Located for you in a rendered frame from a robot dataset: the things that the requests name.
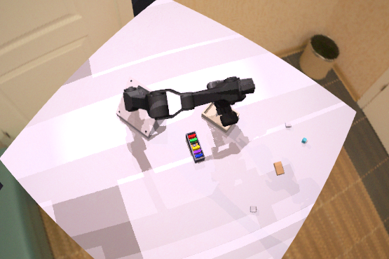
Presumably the orange-brown rectangular block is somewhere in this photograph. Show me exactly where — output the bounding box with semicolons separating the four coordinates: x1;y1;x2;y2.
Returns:
273;161;284;175

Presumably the beige shallow rectangular tray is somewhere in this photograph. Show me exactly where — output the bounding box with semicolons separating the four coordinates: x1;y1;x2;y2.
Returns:
201;102;240;133

